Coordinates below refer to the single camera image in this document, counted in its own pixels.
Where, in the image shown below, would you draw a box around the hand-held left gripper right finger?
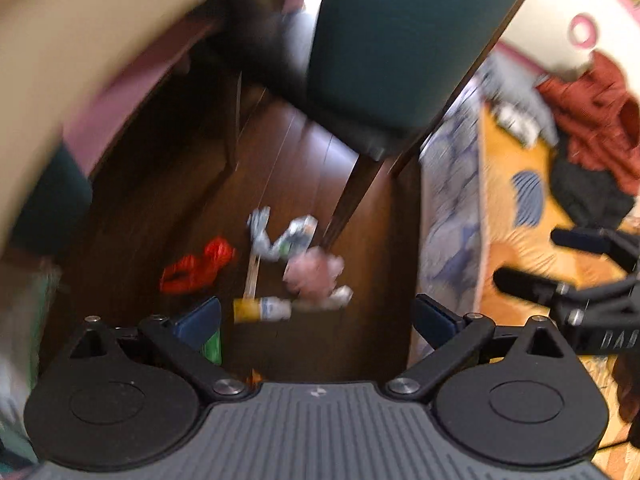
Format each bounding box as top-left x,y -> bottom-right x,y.
385,293 -> 569,404

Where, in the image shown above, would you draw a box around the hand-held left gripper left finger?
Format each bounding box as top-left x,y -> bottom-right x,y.
69,296 -> 247,404

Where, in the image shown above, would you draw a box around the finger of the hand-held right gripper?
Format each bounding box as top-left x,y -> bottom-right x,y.
492,267 -> 640,330
550,227 -> 640,275

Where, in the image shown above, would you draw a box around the red plastic bag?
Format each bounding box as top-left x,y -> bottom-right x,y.
159,237 -> 236,294

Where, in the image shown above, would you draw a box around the dark green trash bin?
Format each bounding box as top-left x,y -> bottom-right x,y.
306,0 -> 534,162

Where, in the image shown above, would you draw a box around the green packet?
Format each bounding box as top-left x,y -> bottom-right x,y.
202,331 -> 223,366

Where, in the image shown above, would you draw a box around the orange printed blanket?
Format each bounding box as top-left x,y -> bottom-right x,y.
475,102 -> 640,480

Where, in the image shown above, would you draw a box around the black garment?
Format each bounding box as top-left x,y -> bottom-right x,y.
550,144 -> 637,232

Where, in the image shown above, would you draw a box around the yellow and white tube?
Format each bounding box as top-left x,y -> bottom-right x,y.
233,296 -> 292,324

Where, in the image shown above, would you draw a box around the wooden stick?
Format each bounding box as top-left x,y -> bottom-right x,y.
243,254 -> 262,299

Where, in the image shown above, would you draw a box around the white crumpled wrapper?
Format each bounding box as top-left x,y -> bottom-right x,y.
294,285 -> 354,311

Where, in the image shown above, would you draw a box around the crumpled silver wrapper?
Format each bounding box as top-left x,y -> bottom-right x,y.
247,207 -> 319,262

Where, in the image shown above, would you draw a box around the crumpled pink paper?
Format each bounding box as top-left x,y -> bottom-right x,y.
283,247 -> 346,302

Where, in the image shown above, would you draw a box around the rust red garment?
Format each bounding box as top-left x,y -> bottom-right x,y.
537,52 -> 640,197

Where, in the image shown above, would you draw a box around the white printed packet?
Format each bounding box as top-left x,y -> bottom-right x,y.
492,102 -> 544,149

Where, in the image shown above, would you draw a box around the dark wooden furniture leg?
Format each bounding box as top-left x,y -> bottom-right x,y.
322,152 -> 382,252

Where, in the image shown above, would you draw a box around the cream curved furniture panel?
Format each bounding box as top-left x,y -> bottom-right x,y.
0,0 -> 273,253

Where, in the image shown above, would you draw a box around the white pillow with pink ring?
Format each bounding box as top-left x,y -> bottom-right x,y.
499,0 -> 640,72

